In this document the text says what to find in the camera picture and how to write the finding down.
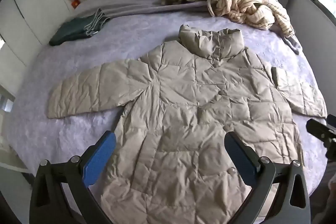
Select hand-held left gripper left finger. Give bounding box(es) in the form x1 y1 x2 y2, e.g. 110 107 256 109
29 131 117 224

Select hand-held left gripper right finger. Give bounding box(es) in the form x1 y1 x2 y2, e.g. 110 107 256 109
224 131 310 224

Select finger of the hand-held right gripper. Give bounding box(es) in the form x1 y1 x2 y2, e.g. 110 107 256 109
306 114 336 159

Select beige puffer jacket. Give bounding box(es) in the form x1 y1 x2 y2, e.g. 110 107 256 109
47 25 328 216

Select dark green folded clothes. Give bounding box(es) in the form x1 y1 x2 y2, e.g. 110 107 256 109
49 8 111 46

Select grey garment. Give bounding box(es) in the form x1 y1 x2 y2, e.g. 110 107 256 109
256 0 303 56

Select cream striped garment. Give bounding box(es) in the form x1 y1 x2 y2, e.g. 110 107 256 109
181 0 294 37

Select white wardrobe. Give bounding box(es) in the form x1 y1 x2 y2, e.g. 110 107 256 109
0 0 79 69

